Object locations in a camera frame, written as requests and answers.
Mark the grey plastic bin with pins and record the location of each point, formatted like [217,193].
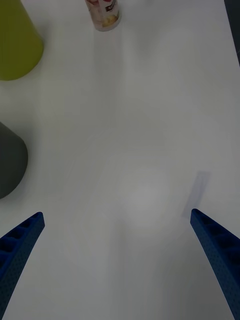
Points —
[10,162]

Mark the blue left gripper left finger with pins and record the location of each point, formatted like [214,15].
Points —
[17,250]

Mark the small plastic bottle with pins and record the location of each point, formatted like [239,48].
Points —
[106,15]

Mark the yellow-green plastic bin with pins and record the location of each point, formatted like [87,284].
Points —
[15,42]

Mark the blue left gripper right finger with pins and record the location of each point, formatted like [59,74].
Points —
[220,247]

